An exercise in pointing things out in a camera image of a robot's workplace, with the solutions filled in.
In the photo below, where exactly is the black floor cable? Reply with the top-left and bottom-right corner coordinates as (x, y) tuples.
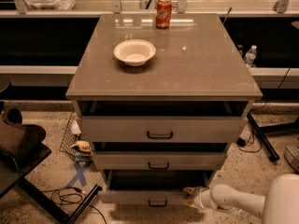
(41, 187), (108, 224)

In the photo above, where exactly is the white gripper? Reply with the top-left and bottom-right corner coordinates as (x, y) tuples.
(183, 187), (216, 209)

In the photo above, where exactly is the grey bottom drawer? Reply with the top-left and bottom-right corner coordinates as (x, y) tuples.
(100, 170), (215, 207)

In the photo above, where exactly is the orange soda can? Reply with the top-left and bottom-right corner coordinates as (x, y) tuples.
(156, 0), (172, 29)

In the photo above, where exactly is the grey top drawer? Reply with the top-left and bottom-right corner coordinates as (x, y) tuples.
(80, 116), (247, 143)

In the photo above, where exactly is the brown chair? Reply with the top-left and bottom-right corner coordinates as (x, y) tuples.
(0, 108), (51, 198)

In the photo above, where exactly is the black stand leg right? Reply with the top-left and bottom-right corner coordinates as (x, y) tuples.
(247, 114), (299, 162)

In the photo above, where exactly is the grey drawer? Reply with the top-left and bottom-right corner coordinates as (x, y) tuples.
(92, 151), (226, 170)
(80, 116), (247, 143)
(100, 170), (215, 207)

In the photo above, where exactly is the black stand leg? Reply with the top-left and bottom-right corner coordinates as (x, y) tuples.
(18, 178), (102, 224)
(247, 114), (299, 162)

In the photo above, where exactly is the grey middle drawer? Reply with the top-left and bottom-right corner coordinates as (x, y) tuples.
(92, 151), (226, 170)

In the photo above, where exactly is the blue tape cross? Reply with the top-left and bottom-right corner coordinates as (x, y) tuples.
(66, 161), (92, 188)

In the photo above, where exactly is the white paper bowl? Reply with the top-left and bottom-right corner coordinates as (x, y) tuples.
(113, 39), (156, 67)

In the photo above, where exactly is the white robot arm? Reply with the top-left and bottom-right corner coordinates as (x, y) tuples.
(183, 174), (299, 224)

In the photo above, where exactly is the black cable right floor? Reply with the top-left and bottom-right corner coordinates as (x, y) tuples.
(235, 132), (264, 154)

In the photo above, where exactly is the grey drawer cabinet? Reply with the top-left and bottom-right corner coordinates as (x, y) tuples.
(65, 13), (263, 191)

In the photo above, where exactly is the black stand leg left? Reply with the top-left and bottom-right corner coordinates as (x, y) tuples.
(18, 178), (102, 224)

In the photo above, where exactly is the clear water bottle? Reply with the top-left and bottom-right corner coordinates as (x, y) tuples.
(244, 45), (257, 67)

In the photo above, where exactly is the wire mesh basket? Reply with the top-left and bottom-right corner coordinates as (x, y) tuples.
(59, 113), (76, 161)

